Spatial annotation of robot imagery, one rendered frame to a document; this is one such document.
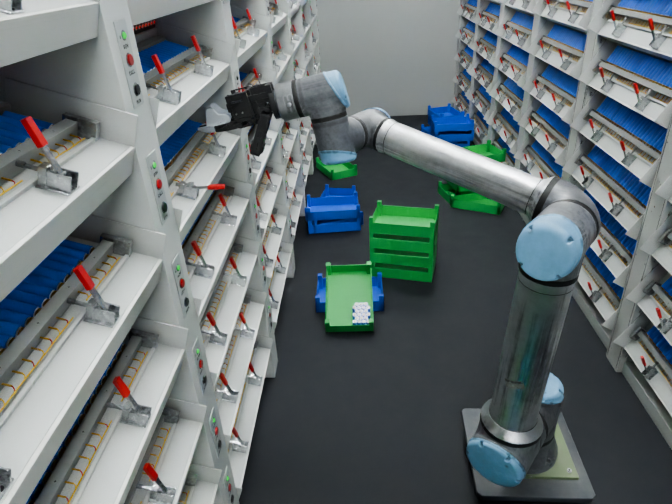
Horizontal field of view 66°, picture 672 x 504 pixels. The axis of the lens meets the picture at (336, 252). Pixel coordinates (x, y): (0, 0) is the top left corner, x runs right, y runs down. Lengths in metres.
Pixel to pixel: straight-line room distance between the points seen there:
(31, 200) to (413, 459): 1.37
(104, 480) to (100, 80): 0.57
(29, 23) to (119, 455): 0.59
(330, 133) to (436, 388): 1.07
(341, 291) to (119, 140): 1.58
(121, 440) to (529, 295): 0.79
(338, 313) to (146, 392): 1.39
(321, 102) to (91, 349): 0.78
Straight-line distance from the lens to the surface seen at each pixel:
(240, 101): 1.33
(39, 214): 0.66
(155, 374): 0.99
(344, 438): 1.80
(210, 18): 1.51
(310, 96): 1.27
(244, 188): 1.61
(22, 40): 0.67
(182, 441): 1.14
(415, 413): 1.88
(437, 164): 1.28
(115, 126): 0.86
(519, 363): 1.23
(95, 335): 0.78
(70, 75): 0.87
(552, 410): 1.55
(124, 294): 0.85
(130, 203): 0.90
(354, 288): 2.29
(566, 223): 1.06
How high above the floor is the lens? 1.37
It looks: 30 degrees down
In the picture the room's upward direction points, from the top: 3 degrees counter-clockwise
